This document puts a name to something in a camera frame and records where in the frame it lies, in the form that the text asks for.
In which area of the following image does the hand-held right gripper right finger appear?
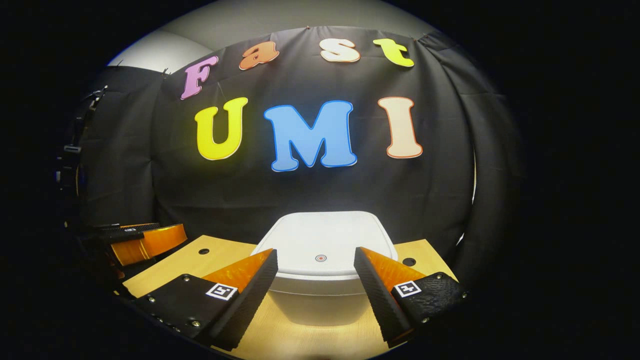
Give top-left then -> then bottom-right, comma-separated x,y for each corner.
353,246 -> 470,349

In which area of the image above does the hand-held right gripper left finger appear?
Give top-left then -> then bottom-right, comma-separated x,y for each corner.
131,248 -> 279,352

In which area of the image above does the white desktop garbage bin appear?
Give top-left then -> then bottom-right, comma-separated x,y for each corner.
250,211 -> 399,327

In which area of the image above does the wooden desktop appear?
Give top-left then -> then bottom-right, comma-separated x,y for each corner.
122,235 -> 458,360

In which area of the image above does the black backdrop cloth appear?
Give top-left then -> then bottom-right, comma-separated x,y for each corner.
75,26 -> 526,291

